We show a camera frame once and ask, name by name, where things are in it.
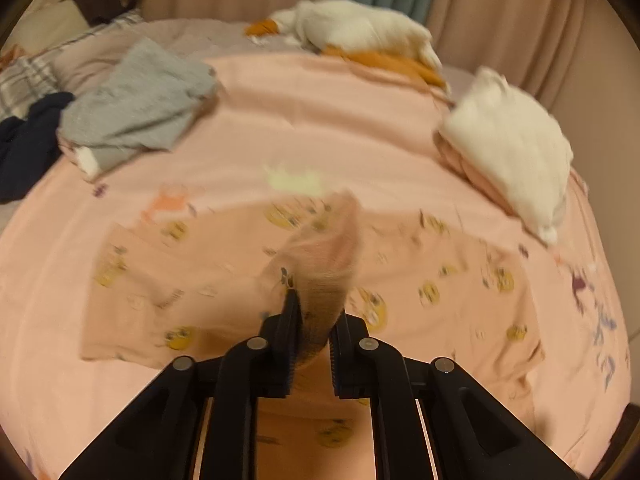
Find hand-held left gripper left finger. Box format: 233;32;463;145
59;290;303;480

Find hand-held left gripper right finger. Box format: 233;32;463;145
327;312;583;480

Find pink cartoon print pants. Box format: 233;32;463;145
80;189;546;480

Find pink printed bedsheet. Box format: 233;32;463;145
0;50;632;480

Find white folded garment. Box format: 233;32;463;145
437;66;575;247

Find grey folded garment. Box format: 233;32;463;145
57;37;221;181

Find white goose plush toy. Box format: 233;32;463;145
244;0;451;93

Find navy crumpled garment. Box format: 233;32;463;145
0;91;76;205

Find brown cloth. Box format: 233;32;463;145
59;0;138;26

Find beige pillow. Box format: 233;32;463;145
10;0;96;56

